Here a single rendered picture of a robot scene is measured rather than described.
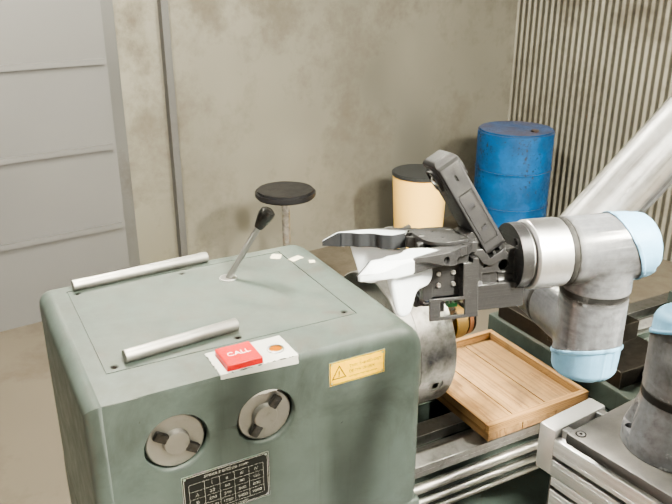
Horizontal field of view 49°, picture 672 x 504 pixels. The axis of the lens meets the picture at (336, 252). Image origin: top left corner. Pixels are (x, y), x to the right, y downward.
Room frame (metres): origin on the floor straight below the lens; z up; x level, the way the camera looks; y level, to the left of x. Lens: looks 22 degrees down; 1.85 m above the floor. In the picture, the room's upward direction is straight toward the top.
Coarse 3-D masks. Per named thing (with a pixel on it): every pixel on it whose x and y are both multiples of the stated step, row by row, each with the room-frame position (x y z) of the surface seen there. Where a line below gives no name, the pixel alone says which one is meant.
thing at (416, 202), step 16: (400, 176) 4.53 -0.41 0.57; (416, 176) 4.51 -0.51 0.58; (400, 192) 4.53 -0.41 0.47; (416, 192) 4.47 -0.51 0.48; (432, 192) 4.48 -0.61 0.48; (400, 208) 4.54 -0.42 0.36; (416, 208) 4.48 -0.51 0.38; (432, 208) 4.48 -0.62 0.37; (400, 224) 4.54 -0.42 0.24; (416, 224) 4.48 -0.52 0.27; (432, 224) 4.49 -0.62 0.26
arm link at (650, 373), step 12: (660, 312) 0.95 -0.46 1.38; (660, 324) 0.93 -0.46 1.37; (660, 336) 0.93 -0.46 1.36; (648, 348) 0.95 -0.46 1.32; (660, 348) 0.92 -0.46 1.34; (648, 360) 0.94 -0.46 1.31; (660, 360) 0.92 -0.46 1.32; (648, 372) 0.94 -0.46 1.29; (660, 372) 0.92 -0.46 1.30; (648, 384) 0.93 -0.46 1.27; (660, 384) 0.91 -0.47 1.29; (660, 396) 0.91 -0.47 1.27
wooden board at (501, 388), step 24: (480, 336) 1.78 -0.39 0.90; (480, 360) 1.67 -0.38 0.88; (504, 360) 1.67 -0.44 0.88; (528, 360) 1.66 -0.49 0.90; (456, 384) 1.56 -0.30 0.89; (480, 384) 1.56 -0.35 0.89; (504, 384) 1.56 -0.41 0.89; (528, 384) 1.56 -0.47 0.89; (552, 384) 1.56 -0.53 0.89; (576, 384) 1.53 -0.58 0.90; (456, 408) 1.46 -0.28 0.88; (480, 408) 1.45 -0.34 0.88; (504, 408) 1.46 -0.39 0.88; (528, 408) 1.42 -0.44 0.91; (552, 408) 1.44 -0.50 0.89; (480, 432) 1.38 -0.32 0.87; (504, 432) 1.38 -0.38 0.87
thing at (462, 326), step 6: (462, 312) 1.50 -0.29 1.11; (462, 318) 1.49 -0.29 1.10; (468, 318) 1.51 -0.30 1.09; (474, 318) 1.51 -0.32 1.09; (456, 324) 1.48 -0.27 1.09; (462, 324) 1.49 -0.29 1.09; (468, 324) 1.49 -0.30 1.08; (474, 324) 1.51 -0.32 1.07; (456, 330) 1.48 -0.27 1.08; (462, 330) 1.49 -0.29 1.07; (468, 330) 1.50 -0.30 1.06; (456, 336) 1.48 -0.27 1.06; (462, 336) 1.50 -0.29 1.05
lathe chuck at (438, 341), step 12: (420, 312) 1.34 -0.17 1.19; (444, 312) 1.36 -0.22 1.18; (420, 324) 1.32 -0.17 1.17; (432, 324) 1.33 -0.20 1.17; (444, 324) 1.34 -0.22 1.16; (420, 336) 1.31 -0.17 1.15; (432, 336) 1.32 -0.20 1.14; (444, 336) 1.33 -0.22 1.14; (432, 348) 1.31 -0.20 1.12; (444, 348) 1.32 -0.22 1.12; (456, 348) 1.34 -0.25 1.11; (432, 360) 1.31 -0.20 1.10; (444, 360) 1.32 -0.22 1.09; (456, 360) 1.33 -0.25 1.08; (432, 372) 1.31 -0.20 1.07; (444, 372) 1.32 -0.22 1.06; (420, 384) 1.30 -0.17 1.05; (444, 384) 1.33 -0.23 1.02; (420, 396) 1.31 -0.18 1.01; (432, 396) 1.34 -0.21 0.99
